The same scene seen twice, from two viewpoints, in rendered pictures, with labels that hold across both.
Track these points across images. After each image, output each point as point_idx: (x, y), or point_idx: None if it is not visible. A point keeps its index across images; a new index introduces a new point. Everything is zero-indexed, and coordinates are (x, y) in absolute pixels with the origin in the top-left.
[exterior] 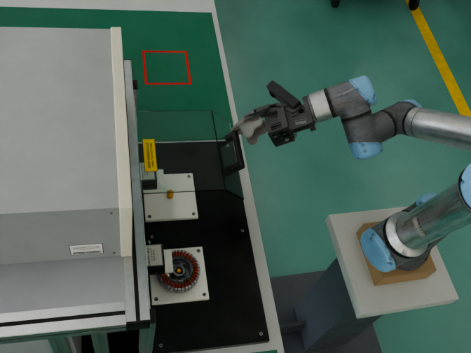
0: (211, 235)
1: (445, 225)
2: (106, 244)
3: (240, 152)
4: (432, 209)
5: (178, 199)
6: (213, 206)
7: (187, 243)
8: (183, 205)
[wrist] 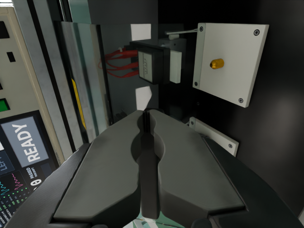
0: (257, 136)
1: None
2: None
3: (147, 191)
4: None
5: (228, 71)
6: (281, 97)
7: (226, 128)
8: (232, 83)
